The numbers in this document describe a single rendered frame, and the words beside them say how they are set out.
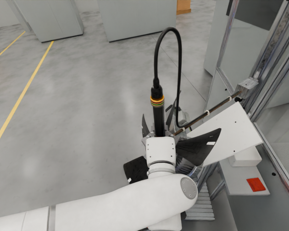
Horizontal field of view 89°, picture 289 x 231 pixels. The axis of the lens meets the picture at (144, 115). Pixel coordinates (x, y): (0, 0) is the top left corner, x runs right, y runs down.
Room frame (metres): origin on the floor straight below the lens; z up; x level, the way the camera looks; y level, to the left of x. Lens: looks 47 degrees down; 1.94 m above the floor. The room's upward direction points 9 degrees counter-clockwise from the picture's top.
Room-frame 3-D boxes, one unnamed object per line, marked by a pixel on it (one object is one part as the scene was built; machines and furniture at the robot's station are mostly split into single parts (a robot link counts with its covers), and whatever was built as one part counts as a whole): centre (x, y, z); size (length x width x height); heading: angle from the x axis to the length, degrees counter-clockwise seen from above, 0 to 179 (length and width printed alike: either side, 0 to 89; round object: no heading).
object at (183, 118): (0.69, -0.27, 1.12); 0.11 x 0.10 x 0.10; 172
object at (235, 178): (0.38, -0.61, 0.85); 0.36 x 0.24 x 0.03; 172
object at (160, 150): (0.24, -0.03, 1.49); 0.11 x 0.10 x 0.07; 172
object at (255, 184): (0.25, -0.65, 0.87); 0.08 x 0.08 x 0.02; 89
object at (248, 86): (0.63, -0.61, 1.37); 0.10 x 0.07 x 0.08; 117
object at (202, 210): (0.45, -0.27, 0.04); 0.62 x 0.46 x 0.08; 82
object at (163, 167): (0.18, -0.02, 1.49); 0.09 x 0.03 x 0.08; 82
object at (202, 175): (0.43, -0.40, 0.58); 0.09 x 0.04 x 1.15; 172
